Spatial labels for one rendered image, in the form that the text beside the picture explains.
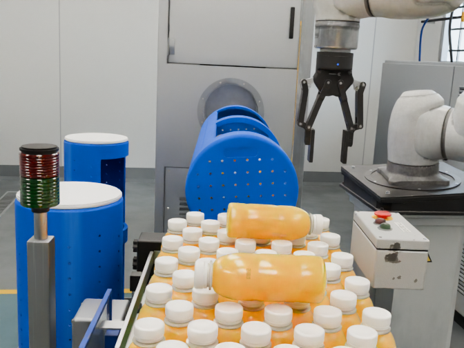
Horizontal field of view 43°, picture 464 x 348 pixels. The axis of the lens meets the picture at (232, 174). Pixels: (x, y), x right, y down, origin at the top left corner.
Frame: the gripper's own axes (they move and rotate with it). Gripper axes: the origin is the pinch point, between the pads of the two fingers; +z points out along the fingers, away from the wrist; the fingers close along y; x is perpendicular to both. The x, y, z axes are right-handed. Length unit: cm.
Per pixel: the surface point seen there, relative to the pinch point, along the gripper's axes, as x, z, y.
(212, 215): -19.4, 21.2, 24.1
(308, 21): -158, -36, -17
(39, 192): 29, 5, 52
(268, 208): 15.9, 9.4, 13.4
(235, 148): -19.8, 4.0, 19.1
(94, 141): -126, 20, 76
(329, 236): 12.6, 15.6, 0.8
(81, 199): -25, 20, 58
